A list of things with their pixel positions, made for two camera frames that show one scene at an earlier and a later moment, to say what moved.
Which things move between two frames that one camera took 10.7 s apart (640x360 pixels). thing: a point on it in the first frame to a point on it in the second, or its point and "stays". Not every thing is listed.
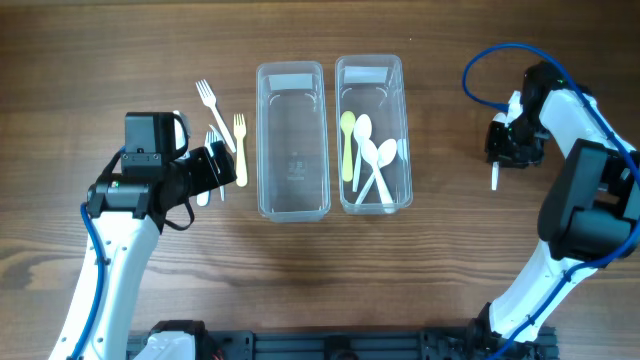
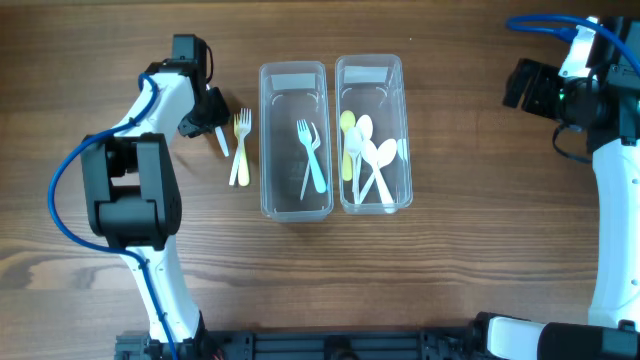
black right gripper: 503,153 to 536,92
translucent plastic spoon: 495,165 to 354,139
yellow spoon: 347,122 stays
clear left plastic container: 292,151 stays
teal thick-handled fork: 203,197 to 306,139
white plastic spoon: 362,129 stays
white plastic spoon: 369,153 stays
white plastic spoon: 386,154 stays
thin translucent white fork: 222,188 to 316,145
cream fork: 179,133 to 244,127
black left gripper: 211,166 to 209,114
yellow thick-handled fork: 240,131 stays
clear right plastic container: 372,135 stays
